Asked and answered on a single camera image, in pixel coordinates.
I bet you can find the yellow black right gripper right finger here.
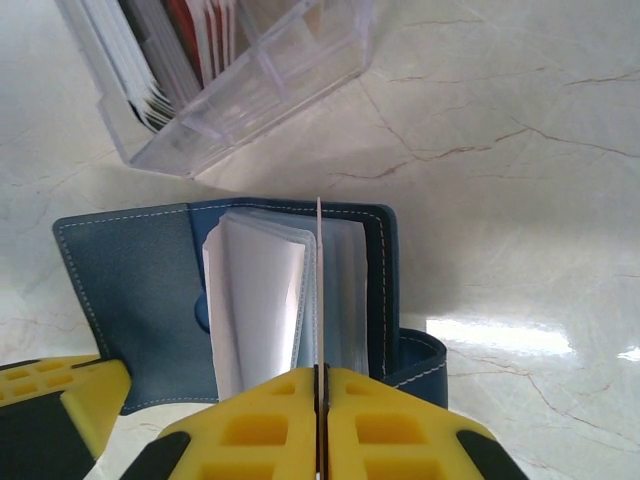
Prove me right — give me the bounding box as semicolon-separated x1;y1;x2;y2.
323;365;531;480

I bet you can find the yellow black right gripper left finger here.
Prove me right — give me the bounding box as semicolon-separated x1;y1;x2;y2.
122;363;321;480

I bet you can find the blue leather card holder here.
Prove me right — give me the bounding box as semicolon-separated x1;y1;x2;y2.
52;196;450;417

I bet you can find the gold credit card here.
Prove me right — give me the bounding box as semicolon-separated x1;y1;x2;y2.
313;196;331;480

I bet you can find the clear acrylic card organizer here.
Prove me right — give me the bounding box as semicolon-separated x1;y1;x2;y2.
52;0;380;180

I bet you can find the silver card stack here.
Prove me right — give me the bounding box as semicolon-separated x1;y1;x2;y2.
79;0;204;135

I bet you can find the red card stack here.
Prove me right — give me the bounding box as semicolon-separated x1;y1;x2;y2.
166;0;239;86

